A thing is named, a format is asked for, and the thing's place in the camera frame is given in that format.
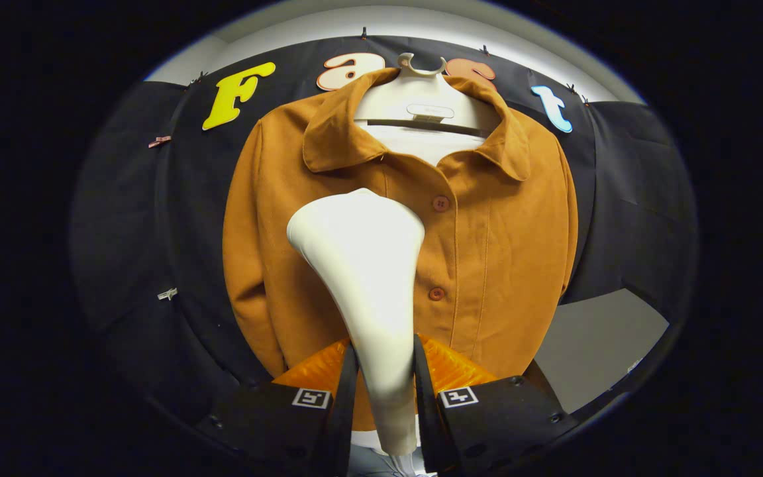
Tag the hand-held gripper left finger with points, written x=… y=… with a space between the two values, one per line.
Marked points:
x=345 y=411

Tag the grey table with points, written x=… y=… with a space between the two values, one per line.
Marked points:
x=607 y=344

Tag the white garment hanger form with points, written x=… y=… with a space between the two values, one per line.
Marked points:
x=421 y=89

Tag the orange button-up shirt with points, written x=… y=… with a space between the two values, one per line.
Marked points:
x=501 y=252

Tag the white clip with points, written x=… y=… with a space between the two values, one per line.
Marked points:
x=167 y=293

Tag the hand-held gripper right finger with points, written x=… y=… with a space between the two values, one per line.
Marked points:
x=426 y=411

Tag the black backdrop cloth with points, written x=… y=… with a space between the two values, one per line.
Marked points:
x=130 y=212

